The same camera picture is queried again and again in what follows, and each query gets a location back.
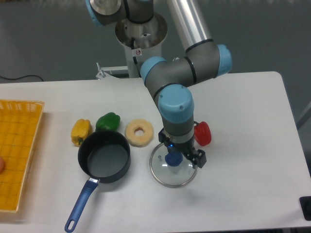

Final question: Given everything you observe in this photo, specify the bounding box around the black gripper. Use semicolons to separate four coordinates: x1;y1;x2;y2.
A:
158;130;207;168

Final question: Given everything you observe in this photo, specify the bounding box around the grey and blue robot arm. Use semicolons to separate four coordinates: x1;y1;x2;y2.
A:
86;0;232;168

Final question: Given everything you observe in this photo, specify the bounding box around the glass pot lid blue knob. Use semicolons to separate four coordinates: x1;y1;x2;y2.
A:
149;143;198;188

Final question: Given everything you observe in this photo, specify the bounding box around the red bell pepper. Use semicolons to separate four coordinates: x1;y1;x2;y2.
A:
194;121;212;146

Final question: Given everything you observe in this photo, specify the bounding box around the beige glazed donut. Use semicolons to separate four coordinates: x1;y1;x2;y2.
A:
125;119;154;147

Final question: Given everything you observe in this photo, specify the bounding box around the green bell pepper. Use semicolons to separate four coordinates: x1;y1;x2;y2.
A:
95;112;121;132

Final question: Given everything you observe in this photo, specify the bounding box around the yellow bell pepper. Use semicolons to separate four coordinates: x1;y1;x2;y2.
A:
70;119;92;147

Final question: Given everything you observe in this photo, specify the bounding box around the black device at table corner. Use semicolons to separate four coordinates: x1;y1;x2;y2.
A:
299;196;311;221

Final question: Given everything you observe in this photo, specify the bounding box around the yellow woven basket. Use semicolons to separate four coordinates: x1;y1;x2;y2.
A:
0;100;45;213

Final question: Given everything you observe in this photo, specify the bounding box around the black saucepan blue handle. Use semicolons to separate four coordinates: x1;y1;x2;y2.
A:
65;131;131;233

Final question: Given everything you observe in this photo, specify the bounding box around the metal table clamp bracket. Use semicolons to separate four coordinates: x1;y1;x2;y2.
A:
95;62;129;80

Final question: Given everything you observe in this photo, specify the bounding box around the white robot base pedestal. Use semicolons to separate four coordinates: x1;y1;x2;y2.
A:
115;13;168;78

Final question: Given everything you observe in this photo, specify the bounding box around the black cable on floor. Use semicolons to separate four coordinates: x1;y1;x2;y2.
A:
0;74;46;82

